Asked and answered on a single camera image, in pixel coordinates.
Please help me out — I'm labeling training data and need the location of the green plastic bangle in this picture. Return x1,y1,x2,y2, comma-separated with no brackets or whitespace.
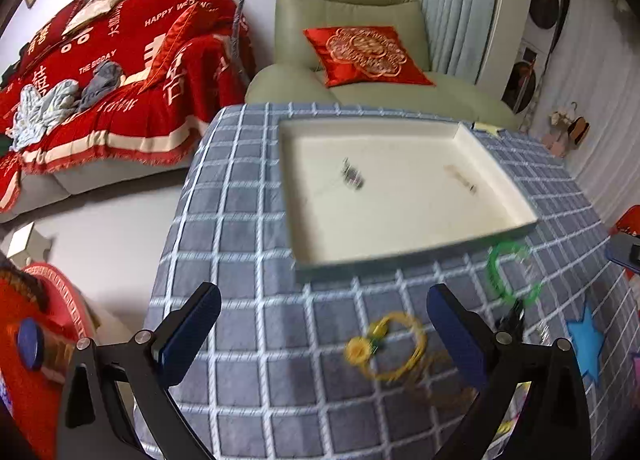
486,241,542,307

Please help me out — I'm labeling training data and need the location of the brown braided bracelet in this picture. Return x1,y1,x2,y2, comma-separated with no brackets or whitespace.
406,349,478,408

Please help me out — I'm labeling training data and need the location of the yellow flower bracelet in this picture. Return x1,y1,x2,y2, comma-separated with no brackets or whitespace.
342,310,429,384

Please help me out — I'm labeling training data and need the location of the black hair clip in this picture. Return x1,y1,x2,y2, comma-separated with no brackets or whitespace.
496,298,525,342

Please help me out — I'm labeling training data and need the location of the cream jewelry tray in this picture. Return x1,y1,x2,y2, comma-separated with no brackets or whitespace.
277,116,539,281

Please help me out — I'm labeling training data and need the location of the red container on floor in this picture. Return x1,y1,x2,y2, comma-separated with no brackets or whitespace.
610,204,640,237

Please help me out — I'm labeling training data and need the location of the blue star patch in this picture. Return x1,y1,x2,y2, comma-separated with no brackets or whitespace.
566,304,604,385

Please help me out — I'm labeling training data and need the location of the red round box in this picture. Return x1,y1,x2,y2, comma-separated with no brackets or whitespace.
1,263,96,459

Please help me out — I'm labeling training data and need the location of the yellow star patch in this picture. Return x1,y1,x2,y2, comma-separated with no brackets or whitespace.
472,122,503,137

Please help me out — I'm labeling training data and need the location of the silver hair clip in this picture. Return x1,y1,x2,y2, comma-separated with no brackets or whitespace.
445,165,477,194

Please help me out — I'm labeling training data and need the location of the grey sofa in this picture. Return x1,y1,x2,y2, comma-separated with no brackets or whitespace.
1,154,192,223

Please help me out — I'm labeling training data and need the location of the light blue clothing bundle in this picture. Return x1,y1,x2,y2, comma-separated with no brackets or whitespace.
8,80,79,152

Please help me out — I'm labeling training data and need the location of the red embroidered cushion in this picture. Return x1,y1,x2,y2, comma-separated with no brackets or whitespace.
304,26,435,87

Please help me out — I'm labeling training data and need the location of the grey clothing piece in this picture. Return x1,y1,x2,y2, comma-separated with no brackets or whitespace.
78,60,122,112

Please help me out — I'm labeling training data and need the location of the red wedding sofa blanket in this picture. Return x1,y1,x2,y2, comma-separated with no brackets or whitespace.
1,0,256,214

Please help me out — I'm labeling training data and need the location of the green leather armchair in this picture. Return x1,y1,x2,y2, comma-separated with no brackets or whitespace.
245,0,518,131

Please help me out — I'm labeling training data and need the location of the printed face pillow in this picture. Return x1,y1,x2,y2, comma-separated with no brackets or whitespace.
63,0,122,36

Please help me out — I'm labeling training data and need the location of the silver necklace pendant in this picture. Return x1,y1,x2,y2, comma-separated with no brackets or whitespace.
341,159,364,190

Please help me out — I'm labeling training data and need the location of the grey braided cable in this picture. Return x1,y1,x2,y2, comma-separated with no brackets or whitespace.
229,0,262,86

